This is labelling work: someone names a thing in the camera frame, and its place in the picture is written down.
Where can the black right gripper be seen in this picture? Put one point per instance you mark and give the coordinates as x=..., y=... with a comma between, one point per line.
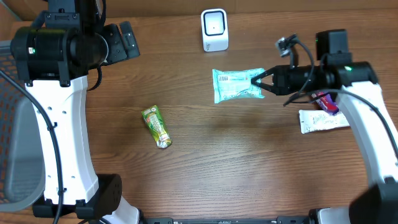
x=282, y=85

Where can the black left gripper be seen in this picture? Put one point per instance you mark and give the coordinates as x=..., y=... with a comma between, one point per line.
x=117, y=43

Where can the teal wet wipes pack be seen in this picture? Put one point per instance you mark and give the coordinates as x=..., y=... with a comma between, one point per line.
x=230, y=85

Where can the red purple snack package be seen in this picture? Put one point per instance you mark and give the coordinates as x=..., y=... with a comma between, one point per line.
x=325, y=102

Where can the white tube gold cap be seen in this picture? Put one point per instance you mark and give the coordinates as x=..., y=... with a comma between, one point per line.
x=319, y=120

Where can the green noodle snack pack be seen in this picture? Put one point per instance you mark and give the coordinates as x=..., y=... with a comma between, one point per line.
x=156, y=124

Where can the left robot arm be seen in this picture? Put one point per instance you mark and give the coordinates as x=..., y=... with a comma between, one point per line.
x=53, y=57

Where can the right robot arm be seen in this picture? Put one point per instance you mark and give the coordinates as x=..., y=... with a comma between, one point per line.
x=356, y=90

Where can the white barcode scanner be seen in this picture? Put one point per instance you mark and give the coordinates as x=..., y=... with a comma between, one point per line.
x=214, y=29

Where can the grey plastic basket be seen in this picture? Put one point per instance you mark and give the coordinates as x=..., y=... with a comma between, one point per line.
x=22, y=164

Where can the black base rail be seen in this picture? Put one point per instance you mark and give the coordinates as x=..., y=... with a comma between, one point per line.
x=248, y=220

